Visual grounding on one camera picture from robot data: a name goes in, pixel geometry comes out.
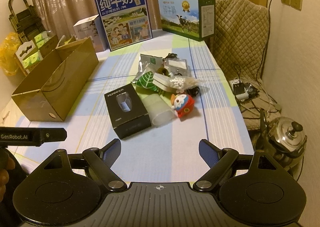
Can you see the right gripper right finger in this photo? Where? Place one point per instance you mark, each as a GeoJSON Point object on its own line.
{"type": "Point", "coordinates": [219, 162]}

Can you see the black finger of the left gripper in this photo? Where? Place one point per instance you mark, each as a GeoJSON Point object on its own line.
{"type": "Point", "coordinates": [25, 136]}

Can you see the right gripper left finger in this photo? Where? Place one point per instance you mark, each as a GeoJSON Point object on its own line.
{"type": "Point", "coordinates": [100, 161]}

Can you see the black shaver box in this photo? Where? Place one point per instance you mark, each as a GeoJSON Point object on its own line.
{"type": "Point", "coordinates": [127, 112]}

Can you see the red Doraemon toy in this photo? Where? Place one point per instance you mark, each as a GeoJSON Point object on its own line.
{"type": "Point", "coordinates": [182, 104]}

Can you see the translucent plastic cup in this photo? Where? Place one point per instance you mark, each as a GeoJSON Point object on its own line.
{"type": "Point", "coordinates": [159, 111]}

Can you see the green leaf pouch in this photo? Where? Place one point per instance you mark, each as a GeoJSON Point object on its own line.
{"type": "Point", "coordinates": [145, 80]}

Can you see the clear bag white pads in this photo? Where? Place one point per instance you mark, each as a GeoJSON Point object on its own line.
{"type": "Point", "coordinates": [176, 67]}

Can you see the cotton swab bag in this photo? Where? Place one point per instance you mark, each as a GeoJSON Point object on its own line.
{"type": "Point", "coordinates": [184, 83]}

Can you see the silver green tea bag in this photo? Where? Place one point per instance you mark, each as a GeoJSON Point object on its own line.
{"type": "Point", "coordinates": [148, 63]}

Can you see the person left hand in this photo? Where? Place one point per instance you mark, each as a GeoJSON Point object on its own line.
{"type": "Point", "coordinates": [6, 184]}

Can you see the open cardboard box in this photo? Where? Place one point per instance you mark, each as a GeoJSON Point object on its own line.
{"type": "Point", "coordinates": [49, 91]}

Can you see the white power strip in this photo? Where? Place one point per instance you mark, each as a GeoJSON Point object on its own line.
{"type": "Point", "coordinates": [239, 90]}

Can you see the steel pot with lid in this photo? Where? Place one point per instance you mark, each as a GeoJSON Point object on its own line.
{"type": "Point", "coordinates": [287, 136]}

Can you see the tissue pack carton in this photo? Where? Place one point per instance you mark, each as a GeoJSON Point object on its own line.
{"type": "Point", "coordinates": [31, 53]}

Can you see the checked bed sheet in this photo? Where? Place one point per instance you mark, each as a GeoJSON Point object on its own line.
{"type": "Point", "coordinates": [166, 151]}

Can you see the yellow plastic bag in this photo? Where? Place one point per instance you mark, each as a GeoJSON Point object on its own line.
{"type": "Point", "coordinates": [9, 47]}

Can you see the white box on table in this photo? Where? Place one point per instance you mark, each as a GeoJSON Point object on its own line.
{"type": "Point", "coordinates": [163, 82]}

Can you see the black folding hand cart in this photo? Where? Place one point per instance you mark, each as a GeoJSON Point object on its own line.
{"type": "Point", "coordinates": [27, 24]}

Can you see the white appliance box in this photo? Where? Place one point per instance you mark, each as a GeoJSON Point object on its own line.
{"type": "Point", "coordinates": [92, 27]}

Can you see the quilted beige cover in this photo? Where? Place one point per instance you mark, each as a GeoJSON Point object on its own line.
{"type": "Point", "coordinates": [240, 37]}

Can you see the light blue cow milk box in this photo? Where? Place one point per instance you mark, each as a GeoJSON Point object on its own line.
{"type": "Point", "coordinates": [194, 19]}

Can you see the blue milk carton box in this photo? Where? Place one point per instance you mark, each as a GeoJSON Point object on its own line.
{"type": "Point", "coordinates": [125, 22]}

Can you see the wall switch plate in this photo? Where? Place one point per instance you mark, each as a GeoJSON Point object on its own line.
{"type": "Point", "coordinates": [296, 4]}

